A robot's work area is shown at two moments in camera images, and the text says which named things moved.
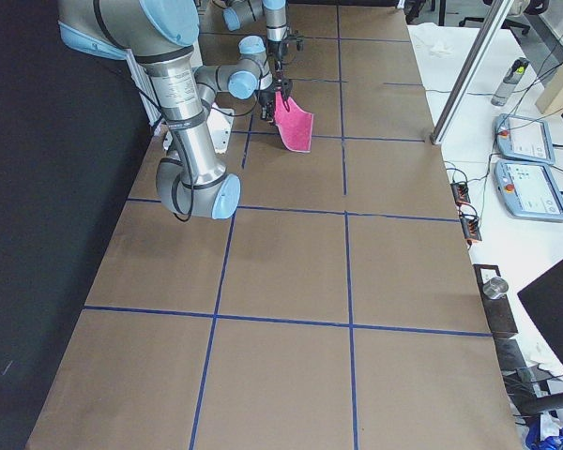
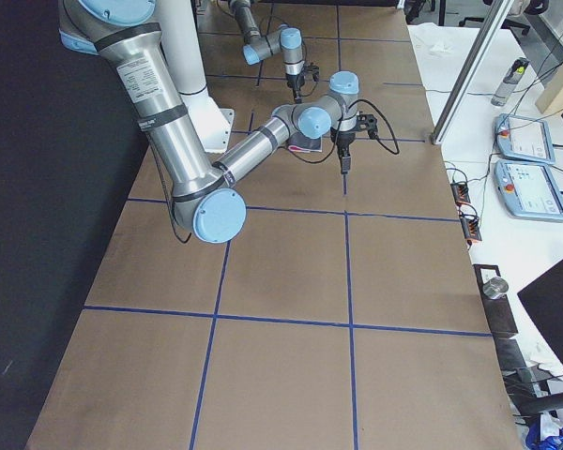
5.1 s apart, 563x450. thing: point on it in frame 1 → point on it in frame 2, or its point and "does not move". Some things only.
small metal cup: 495,288 does not move
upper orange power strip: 461,192 does not move
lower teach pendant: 531,191 does not move
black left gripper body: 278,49 → 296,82
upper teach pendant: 524,138 does not move
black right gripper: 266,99 → 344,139
